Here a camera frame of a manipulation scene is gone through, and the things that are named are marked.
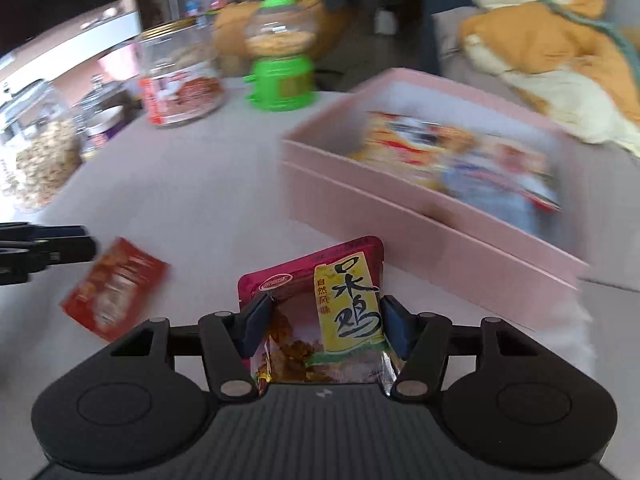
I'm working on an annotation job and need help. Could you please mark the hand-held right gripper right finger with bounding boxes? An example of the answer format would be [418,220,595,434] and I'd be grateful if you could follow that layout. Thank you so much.
[380,295,526,402]

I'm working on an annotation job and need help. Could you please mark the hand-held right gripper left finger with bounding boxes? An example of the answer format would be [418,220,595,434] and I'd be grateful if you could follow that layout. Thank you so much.
[111,291,275,403]

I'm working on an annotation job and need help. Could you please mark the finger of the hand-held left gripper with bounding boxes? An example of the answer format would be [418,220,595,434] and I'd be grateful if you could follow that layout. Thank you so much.
[0,221,86,241]
[0,234,97,287]

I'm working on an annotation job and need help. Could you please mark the magenta and yellow snack packet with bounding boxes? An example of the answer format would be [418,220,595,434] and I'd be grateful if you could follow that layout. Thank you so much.
[237,236,401,396]

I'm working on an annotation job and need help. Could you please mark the red snack packet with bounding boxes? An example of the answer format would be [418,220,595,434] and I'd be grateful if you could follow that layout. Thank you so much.
[59,237,168,343]

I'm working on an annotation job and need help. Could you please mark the pink cardboard box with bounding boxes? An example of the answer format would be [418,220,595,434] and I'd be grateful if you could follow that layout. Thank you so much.
[280,67,591,333]

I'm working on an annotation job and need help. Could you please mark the rice cracker packet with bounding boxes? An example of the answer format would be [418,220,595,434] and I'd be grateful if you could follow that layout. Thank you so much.
[440,135,563,236]

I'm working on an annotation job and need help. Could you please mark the clear jar of nuts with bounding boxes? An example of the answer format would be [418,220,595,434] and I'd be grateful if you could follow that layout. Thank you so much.
[0,80,83,213]

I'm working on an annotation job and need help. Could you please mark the clear jar with purple label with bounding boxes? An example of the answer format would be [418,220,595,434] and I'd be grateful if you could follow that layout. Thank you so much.
[72,80,133,161]

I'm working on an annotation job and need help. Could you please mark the plastic jar with red label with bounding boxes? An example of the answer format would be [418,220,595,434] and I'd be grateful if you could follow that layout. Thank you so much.
[136,20,227,126]

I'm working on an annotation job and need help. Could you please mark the green gumball machine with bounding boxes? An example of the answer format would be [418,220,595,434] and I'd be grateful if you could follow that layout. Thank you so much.
[243,0,321,112]

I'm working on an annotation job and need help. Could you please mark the yellow plush toy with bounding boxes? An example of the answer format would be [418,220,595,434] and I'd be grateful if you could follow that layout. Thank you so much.
[212,0,346,78]

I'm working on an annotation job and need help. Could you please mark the small colourful figurines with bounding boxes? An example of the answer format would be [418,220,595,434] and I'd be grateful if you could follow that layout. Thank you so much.
[185,0,241,16]

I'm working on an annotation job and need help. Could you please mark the orange and cream quilt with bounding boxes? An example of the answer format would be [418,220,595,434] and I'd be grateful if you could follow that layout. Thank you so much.
[457,0,640,156]

